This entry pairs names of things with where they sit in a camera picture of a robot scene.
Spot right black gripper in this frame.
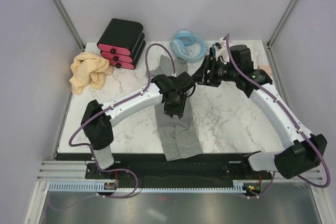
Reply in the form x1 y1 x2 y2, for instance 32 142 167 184
192 55 238 88

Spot light blue headphones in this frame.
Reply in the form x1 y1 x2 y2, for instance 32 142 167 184
170 30 207 63

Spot grey t shirt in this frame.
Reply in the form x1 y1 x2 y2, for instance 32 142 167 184
150 55 203 161

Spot black pink drawer box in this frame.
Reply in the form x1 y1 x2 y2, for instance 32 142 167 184
97 18 146 70

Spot yellow t shirt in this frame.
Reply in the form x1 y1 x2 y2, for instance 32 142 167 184
69 52 113 94

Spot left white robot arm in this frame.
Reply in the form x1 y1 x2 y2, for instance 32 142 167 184
81 72 196 178

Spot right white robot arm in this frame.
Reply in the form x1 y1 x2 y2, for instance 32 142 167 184
193 42 327 179

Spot white blue folded t shirt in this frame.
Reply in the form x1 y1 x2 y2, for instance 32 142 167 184
213 40 268 69

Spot pink cube power strip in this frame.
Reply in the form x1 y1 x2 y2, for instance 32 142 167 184
259 65 272 76

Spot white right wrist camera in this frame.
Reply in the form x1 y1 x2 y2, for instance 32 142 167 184
213 37 229 61

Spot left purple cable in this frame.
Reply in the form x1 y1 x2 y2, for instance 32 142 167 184
48 43 178 211

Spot purple cable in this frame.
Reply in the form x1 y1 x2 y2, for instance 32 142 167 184
226 33 331 200
48 43 178 211

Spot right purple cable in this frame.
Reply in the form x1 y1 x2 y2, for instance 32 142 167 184
226 33 331 200

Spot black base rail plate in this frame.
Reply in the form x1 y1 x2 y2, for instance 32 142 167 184
56 153 272 188

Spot light blue cable duct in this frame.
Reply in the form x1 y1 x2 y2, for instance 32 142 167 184
48 181 246 194

